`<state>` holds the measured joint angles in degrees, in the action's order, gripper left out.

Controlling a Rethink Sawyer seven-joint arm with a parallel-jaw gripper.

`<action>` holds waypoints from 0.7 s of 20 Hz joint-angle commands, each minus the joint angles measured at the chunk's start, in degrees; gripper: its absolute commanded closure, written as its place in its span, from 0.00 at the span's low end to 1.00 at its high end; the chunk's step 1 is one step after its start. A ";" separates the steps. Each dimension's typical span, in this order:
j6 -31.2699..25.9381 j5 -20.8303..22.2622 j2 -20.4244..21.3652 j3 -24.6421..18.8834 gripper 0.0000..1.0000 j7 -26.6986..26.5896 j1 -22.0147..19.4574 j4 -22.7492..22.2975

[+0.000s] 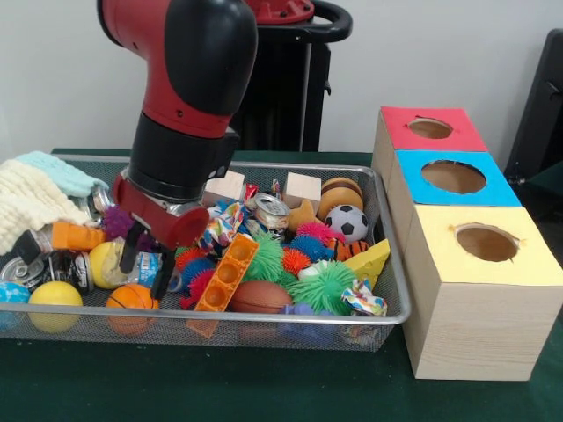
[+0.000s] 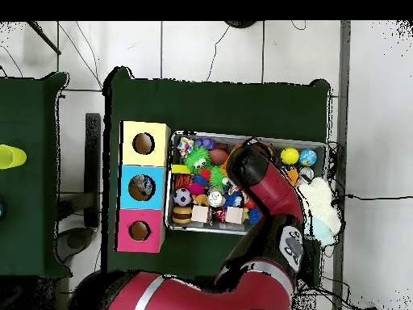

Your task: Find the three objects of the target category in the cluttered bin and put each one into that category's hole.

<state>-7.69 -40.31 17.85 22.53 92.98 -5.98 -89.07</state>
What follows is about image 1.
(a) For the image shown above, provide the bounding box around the small orange basketball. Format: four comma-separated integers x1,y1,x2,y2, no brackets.
105,283,159,335

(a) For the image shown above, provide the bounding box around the toy hamburger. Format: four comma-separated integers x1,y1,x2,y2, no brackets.
316,177,365,221

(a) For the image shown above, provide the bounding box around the crushed silver can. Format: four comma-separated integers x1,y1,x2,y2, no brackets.
253,192,291,230

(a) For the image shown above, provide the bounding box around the yellow ball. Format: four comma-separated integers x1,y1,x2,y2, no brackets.
28,280,84,333

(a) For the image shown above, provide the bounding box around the orange plastic block with holes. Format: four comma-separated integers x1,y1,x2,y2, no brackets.
193,232,260,312

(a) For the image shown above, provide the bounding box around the small wooden block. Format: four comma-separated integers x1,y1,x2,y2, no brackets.
284,171,323,211

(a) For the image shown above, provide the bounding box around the black monitor on stand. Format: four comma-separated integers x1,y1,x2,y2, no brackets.
504,28,563,186

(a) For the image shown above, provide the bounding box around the small soccer ball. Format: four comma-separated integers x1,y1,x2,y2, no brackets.
324,204,369,244

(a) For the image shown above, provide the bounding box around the large wooden block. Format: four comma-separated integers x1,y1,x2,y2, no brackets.
204,170,245,207

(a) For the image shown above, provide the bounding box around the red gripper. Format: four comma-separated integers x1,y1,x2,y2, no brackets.
112,173,211,302

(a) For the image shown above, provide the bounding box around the cream waffle cloth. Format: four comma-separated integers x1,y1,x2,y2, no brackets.
0,158,96,256

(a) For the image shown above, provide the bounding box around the green spiky ball with eyes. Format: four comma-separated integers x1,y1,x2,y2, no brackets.
285,260,358,316

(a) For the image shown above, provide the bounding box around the shiny dented silver can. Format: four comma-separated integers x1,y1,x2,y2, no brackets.
90,186,114,220

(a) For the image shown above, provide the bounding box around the purple spiky toy with eyes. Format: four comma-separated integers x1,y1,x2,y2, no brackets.
102,205,155,252

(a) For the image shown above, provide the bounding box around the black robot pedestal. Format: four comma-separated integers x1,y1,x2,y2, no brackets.
232,0,353,153

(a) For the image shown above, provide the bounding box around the wooden box with three holes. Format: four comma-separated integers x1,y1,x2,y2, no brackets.
371,105,563,382

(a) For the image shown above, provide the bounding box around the light blue waffle cloth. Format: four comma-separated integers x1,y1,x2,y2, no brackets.
17,151,109,199

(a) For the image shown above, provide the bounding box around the clear water bottle blue label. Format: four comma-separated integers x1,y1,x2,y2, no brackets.
103,239,184,294

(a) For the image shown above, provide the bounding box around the dark green tablecloth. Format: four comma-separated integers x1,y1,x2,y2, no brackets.
0,148,563,422

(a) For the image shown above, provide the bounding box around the silver mesh bin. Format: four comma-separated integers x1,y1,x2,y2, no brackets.
0,153,413,353

